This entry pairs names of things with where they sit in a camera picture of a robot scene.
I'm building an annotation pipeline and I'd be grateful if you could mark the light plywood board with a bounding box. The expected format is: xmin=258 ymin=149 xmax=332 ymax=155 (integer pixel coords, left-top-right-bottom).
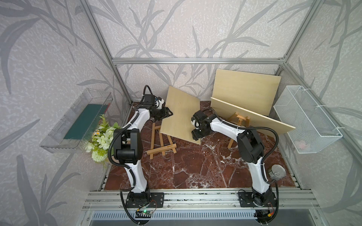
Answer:
xmin=212 ymin=69 xmax=281 ymax=116
xmin=160 ymin=86 xmax=200 ymax=145
xmin=211 ymin=97 xmax=296 ymax=135

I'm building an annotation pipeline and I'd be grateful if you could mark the wooden easel frame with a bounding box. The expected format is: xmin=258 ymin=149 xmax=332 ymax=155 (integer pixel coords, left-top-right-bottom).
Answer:
xmin=147 ymin=123 xmax=177 ymax=160
xmin=227 ymin=111 xmax=251 ymax=149

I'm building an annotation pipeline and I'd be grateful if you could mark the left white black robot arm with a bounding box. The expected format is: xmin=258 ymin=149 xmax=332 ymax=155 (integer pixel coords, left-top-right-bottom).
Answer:
xmin=107 ymin=85 xmax=173 ymax=202

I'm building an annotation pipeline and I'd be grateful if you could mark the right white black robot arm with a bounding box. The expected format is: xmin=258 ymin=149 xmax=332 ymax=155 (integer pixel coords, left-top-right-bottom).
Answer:
xmin=191 ymin=108 xmax=279 ymax=207

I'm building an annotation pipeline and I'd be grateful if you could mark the artificial flower bouquet in pot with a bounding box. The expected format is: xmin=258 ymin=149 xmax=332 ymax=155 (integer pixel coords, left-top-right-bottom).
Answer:
xmin=85 ymin=115 xmax=121 ymax=163

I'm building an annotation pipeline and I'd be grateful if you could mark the round metal tin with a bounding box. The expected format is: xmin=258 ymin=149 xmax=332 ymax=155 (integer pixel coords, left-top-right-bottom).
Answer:
xmin=268 ymin=164 xmax=286 ymax=181

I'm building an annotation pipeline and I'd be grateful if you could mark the clear plastic wall tray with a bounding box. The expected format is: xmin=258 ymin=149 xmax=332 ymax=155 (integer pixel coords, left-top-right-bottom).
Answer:
xmin=40 ymin=88 xmax=113 ymax=153

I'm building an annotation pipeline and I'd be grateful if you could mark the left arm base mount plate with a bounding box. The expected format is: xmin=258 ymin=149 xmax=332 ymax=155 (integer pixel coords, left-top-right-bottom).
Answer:
xmin=126 ymin=192 xmax=165 ymax=209

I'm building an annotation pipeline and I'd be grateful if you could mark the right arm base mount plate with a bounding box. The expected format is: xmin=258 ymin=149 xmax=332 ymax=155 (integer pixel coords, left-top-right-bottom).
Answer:
xmin=237 ymin=187 xmax=278 ymax=208

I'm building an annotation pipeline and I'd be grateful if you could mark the white wire mesh basket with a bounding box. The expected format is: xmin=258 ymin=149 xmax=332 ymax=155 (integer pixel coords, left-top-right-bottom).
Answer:
xmin=274 ymin=85 xmax=343 ymax=154

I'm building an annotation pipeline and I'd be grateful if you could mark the aluminium front rail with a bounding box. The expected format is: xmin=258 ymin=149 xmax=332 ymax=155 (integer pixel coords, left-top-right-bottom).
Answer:
xmin=82 ymin=187 xmax=320 ymax=211

